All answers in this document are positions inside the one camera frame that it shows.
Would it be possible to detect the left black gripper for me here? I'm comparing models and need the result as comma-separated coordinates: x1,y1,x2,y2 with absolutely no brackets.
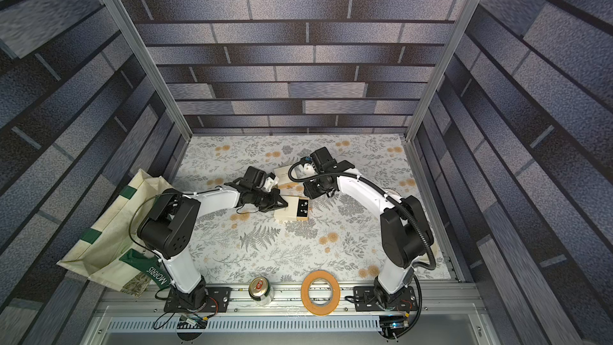
251,188,290,211

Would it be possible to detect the cream drawer jewelry box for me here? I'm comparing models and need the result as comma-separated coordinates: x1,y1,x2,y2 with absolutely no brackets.
273,196,310,221

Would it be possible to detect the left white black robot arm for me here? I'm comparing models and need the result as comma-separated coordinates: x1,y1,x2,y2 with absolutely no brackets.
137,180,288,297

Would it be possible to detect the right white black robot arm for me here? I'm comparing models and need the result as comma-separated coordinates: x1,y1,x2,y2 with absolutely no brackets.
291,164,437,301

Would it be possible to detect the cream jewelry box middle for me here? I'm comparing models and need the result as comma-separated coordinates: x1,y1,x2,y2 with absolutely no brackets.
274,165,297,189

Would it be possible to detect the floral table cloth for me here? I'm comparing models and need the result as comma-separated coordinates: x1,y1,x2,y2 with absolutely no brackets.
164,133,453,284

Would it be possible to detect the metal drink can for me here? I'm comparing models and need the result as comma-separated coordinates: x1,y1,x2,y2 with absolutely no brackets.
248,276,274,306

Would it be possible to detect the orange tape roll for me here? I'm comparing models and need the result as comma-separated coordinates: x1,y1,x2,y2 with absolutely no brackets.
300,270,342,316

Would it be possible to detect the cream green tote bag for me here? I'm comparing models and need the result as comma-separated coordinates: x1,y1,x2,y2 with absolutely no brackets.
57,170,172,297

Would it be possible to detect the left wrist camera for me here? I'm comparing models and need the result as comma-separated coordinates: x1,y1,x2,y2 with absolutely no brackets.
243,166,279,193

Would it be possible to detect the black corrugated cable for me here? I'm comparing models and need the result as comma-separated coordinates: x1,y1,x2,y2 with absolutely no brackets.
286,155,437,272

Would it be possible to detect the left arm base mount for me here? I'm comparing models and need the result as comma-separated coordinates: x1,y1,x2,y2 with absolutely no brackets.
164,287,232,313

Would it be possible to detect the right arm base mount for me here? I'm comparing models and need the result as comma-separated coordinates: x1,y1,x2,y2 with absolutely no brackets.
346,286,420,312

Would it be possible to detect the aluminium rail frame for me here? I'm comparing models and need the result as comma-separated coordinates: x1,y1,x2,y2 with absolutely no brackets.
81,280,500,344

